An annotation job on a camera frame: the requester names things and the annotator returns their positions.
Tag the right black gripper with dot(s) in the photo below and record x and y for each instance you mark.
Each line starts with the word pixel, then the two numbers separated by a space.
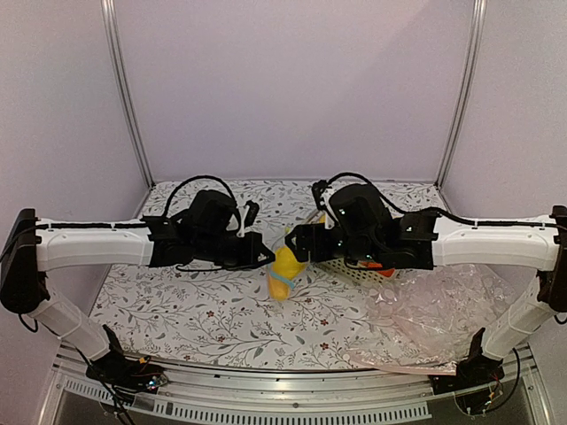
pixel 302 231

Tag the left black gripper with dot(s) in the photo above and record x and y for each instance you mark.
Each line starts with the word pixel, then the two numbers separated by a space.
pixel 254 239

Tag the yellow mango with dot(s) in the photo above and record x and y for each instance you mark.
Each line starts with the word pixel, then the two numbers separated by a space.
pixel 283 274

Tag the clear zip top bag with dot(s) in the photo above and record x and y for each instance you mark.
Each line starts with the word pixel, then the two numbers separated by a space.
pixel 288 265

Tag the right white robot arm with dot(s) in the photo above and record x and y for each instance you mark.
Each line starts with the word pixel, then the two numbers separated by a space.
pixel 358 225

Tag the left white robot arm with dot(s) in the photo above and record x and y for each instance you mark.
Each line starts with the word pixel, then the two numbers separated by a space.
pixel 213 229

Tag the orange fruit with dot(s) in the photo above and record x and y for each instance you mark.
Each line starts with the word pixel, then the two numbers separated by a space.
pixel 379 268

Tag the floral table cloth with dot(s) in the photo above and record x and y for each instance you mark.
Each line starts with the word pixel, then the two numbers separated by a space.
pixel 230 319

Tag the crumpled clear plastic sheet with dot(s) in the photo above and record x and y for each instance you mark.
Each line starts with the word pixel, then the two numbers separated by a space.
pixel 422 322

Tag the front aluminium rail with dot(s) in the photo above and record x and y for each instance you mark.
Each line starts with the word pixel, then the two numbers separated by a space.
pixel 206 394

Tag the right aluminium frame post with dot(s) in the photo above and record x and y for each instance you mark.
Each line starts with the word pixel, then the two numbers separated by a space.
pixel 468 73

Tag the aluminium frame post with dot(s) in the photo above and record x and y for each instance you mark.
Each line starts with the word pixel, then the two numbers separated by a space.
pixel 468 73
pixel 112 33

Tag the left aluminium frame post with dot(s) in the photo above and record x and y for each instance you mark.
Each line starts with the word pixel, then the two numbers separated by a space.
pixel 112 33

